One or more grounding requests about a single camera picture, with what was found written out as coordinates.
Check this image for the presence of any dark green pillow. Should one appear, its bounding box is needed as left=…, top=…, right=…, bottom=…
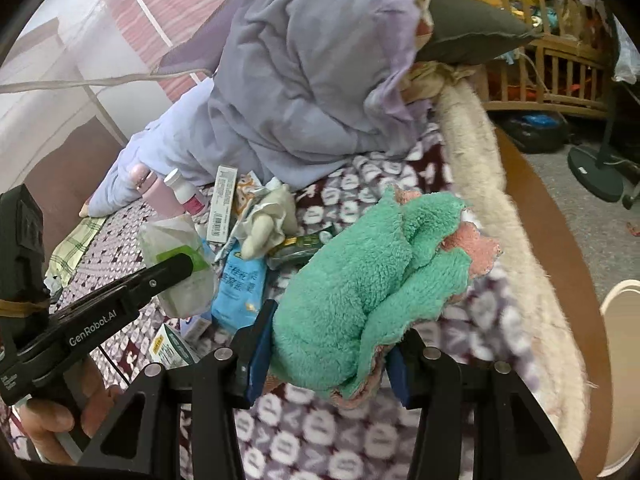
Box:
left=415, top=0, right=543, bottom=66

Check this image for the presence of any clear plastic bag green label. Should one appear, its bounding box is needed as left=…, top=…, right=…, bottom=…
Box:
left=137, top=215, right=218, bottom=318

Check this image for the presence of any small dark green packet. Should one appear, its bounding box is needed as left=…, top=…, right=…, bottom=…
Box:
left=267, top=227, right=336, bottom=268

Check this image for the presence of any white plate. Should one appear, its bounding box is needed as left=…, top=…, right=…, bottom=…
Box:
left=600, top=280, right=640, bottom=478

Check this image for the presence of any white plastic bag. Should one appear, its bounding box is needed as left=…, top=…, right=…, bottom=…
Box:
left=612, top=10, right=640, bottom=85

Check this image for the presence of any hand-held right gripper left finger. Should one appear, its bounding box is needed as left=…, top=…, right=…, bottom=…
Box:
left=75, top=299, right=279, bottom=480

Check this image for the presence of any brown wooden bed frame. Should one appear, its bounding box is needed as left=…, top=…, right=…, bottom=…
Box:
left=492, top=122, right=608, bottom=461

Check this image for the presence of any small green white box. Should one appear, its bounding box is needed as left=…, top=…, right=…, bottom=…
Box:
left=149, top=324, right=197, bottom=367

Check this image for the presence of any beige crumpled cloth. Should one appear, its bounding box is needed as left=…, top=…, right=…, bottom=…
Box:
left=400, top=57, right=476, bottom=106

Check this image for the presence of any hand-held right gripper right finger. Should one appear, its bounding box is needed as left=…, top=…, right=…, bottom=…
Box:
left=387, top=329, right=586, bottom=480

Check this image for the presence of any wooden crib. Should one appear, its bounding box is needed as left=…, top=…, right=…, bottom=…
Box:
left=475, top=0, right=621, bottom=121

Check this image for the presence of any person's left hand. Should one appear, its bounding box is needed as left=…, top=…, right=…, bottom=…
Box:
left=17, top=355, right=123, bottom=466

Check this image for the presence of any orange white snack wrapper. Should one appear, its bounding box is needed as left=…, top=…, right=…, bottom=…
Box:
left=235, top=172, right=276, bottom=226

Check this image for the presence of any white cap bottle pink label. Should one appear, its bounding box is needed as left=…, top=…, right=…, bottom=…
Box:
left=164, top=169, right=208, bottom=216

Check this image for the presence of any cream cloth toy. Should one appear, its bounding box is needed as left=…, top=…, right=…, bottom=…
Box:
left=240, top=182, right=296, bottom=261

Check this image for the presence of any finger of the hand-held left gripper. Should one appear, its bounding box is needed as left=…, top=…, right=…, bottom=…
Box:
left=107, top=253, right=194, bottom=311

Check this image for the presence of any maroon white printed blanket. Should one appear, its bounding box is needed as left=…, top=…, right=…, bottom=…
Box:
left=0, top=130, right=546, bottom=480

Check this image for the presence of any green plaid cloth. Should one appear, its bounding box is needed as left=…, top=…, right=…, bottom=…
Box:
left=45, top=215, right=108, bottom=291

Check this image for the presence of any cream fluffy mat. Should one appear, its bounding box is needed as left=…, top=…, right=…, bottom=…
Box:
left=435, top=80, right=596, bottom=480

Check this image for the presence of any small blue white box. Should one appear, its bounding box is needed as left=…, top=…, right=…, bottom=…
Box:
left=182, top=312, right=213, bottom=341

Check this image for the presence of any long green white box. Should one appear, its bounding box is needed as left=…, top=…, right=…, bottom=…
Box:
left=206, top=165, right=238, bottom=246

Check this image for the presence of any green fluffy towel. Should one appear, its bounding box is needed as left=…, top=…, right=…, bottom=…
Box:
left=267, top=185, right=501, bottom=401

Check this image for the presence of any lavender grey sweatshirt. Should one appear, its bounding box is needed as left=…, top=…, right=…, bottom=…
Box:
left=80, top=0, right=436, bottom=218

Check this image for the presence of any blue snack packet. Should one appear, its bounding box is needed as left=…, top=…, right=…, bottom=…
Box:
left=211, top=240, right=268, bottom=333

